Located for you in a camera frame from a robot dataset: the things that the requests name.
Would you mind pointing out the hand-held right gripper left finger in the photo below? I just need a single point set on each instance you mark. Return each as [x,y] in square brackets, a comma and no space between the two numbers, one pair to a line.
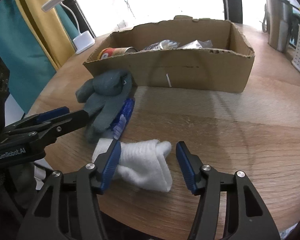
[111,167]

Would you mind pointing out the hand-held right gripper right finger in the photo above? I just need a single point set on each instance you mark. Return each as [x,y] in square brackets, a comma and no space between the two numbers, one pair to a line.
[187,170]

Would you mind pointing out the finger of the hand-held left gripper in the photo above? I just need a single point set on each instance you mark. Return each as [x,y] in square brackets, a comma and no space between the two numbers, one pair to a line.
[70,122]
[52,115]

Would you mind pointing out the white socks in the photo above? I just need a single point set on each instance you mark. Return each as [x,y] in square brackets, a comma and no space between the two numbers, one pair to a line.
[145,165]

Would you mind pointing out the grey knitted glove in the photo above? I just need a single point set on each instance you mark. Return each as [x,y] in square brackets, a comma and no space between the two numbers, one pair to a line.
[107,85]

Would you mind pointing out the blue tissue pack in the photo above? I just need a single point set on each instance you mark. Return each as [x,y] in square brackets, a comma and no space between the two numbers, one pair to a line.
[126,110]

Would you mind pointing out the red and gold can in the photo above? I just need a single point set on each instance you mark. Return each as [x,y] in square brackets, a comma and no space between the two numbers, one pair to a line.
[112,52]

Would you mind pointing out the brown cardboard box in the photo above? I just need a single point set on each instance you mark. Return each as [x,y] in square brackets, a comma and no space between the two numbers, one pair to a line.
[202,72]

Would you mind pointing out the silver printed snack packet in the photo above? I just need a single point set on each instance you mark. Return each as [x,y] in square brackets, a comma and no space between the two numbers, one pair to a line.
[160,45]

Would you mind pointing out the teal curtain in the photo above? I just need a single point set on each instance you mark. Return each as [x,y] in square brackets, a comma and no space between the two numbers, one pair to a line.
[17,55]

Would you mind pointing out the white desk lamp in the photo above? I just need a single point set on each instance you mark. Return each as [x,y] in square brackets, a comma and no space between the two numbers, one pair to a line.
[83,41]

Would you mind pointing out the yellow curtain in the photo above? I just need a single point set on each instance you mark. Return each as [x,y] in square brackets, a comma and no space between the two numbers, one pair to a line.
[45,25]

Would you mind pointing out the steel travel tumbler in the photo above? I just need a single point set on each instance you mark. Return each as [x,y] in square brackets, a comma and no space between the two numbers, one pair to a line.
[277,30]

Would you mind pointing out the dark cloth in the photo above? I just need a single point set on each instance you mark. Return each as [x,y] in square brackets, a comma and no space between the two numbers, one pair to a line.
[296,27]

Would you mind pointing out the black window frame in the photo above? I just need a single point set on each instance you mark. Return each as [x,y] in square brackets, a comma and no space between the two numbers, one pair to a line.
[231,0]

